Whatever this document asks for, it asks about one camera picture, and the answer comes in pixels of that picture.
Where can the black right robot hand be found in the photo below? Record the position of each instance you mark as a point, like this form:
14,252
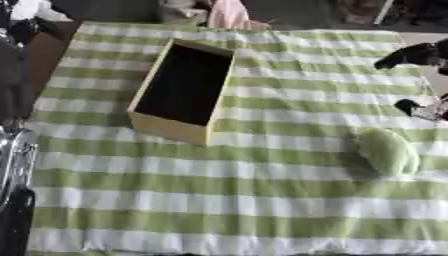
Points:
421,53

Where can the white pole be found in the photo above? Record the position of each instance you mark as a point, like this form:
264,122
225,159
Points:
384,11

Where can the pale green soft toy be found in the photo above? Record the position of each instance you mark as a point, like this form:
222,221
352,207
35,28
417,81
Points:
389,154

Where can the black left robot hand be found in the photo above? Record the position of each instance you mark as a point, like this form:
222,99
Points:
10,83

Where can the tan cardboard box black inside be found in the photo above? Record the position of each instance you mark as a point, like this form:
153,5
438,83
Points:
181,86

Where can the person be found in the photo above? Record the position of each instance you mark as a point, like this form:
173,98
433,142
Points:
228,14

